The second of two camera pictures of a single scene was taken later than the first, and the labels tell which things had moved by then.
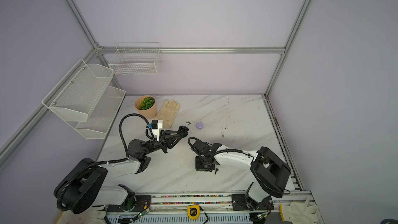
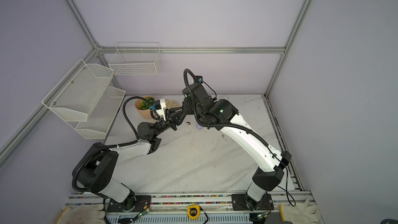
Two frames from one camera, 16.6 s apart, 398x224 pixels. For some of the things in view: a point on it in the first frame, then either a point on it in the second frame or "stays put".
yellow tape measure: x=193 y=211 stays put
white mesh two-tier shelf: x=81 y=95 stays put
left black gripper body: x=162 y=143 to x=169 y=121
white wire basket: x=136 y=58 stays put
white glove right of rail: x=297 y=213 stays put
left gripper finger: x=172 y=133 to x=175 y=110
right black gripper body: x=200 y=165 to x=186 y=110
